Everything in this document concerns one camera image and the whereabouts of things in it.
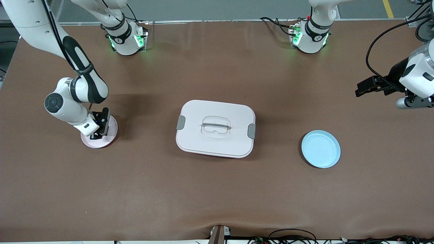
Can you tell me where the aluminium frame post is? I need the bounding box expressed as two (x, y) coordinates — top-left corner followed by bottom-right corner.
(406, 0), (434, 27)

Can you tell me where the white lidded storage box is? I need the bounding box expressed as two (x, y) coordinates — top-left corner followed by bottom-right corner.
(176, 99), (256, 159)

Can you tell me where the pink round plate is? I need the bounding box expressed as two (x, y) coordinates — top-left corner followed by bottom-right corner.
(80, 115), (118, 149)

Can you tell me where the aluminium table edge rail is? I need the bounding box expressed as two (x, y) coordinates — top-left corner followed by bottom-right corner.
(59, 19), (407, 26)

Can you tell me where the black right arm base cable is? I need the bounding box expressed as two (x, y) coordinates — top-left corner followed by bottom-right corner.
(115, 3), (150, 25)

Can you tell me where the brown table mat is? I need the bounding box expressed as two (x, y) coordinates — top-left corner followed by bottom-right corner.
(0, 19), (434, 243)

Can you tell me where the black cable loop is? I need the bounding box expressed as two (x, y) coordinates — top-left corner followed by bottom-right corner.
(268, 228), (318, 244)

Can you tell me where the black cable bundle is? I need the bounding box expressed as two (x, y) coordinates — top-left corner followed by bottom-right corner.
(319, 235), (434, 244)

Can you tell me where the black left arm base cable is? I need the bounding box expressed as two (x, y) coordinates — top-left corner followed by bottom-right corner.
(259, 16), (300, 36)

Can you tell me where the light blue round plate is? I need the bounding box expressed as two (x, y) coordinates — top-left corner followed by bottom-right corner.
(301, 130), (341, 169)

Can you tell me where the black arm base cable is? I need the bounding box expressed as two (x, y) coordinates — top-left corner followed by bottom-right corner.
(259, 16), (300, 36)
(115, 3), (150, 25)

